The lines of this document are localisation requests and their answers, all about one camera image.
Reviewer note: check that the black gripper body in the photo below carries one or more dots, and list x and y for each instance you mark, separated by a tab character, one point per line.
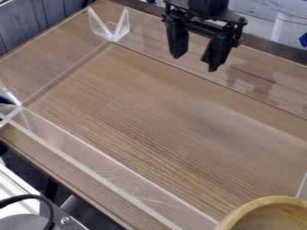
207	17

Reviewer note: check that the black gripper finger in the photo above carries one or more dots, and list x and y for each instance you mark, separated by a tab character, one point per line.
216	52
177	36

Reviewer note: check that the brown wooden bowl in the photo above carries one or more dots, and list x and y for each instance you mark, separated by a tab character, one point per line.
268	213

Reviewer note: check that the white container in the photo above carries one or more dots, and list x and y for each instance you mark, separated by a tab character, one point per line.
288	28

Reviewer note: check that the blue object at edge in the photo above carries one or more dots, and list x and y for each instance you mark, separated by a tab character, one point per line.
303	40

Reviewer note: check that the clear acrylic tray wall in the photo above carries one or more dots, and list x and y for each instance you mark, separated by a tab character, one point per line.
163	144

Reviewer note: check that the grey metal bracket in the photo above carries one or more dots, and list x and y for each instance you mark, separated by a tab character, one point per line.
64	220

